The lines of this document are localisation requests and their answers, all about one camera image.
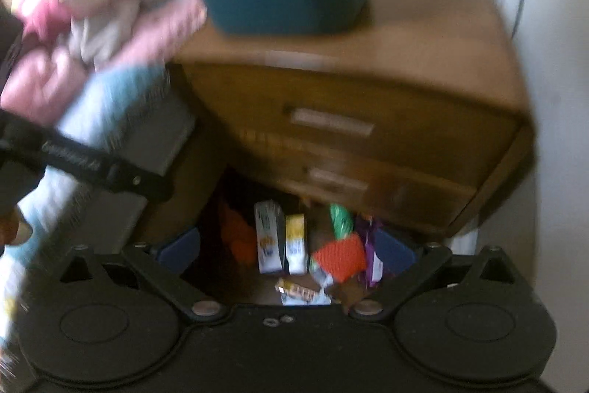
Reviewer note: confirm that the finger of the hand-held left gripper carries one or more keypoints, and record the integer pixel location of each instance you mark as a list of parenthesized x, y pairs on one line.
[(92, 165)]

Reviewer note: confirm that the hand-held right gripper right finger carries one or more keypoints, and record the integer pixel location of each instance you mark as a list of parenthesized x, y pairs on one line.
[(395, 257)]

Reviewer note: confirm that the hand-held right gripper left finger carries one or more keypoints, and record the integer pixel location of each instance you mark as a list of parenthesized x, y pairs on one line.
[(178, 252)]

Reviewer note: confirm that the orange foam net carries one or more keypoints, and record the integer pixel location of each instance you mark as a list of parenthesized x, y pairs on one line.
[(340, 260), (237, 236)]

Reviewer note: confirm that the white cookie box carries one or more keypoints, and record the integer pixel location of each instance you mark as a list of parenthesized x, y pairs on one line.
[(269, 241)]

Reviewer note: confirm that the yellow drink carton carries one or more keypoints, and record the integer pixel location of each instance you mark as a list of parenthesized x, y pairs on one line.
[(296, 243)]

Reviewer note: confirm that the purple snack packet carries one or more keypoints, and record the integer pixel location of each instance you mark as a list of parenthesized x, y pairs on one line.
[(372, 252)]

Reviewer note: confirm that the wooden nightstand drawer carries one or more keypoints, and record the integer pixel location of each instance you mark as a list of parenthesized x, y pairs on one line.
[(405, 199), (414, 135)]

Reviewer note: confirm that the light blue bed sheet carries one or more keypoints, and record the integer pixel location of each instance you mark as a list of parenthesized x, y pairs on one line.
[(108, 103)]

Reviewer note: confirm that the green snack packet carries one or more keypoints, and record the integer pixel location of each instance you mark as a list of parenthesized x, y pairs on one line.
[(341, 220)]

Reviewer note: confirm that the pink quilted cover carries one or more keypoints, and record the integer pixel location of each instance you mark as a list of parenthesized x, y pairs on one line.
[(32, 89)]

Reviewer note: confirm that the crumpled white yellow wrapper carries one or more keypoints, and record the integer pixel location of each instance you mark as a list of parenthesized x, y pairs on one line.
[(299, 292)]

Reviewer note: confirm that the grey cloth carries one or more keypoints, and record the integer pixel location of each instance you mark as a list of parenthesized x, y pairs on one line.
[(106, 31)]

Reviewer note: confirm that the pink fleece blanket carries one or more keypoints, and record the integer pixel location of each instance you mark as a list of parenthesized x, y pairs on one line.
[(170, 13)]

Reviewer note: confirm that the wooden nightstand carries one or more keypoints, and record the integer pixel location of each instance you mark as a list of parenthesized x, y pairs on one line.
[(414, 52)]

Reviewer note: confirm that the white door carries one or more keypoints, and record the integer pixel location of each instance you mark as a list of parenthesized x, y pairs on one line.
[(543, 52)]

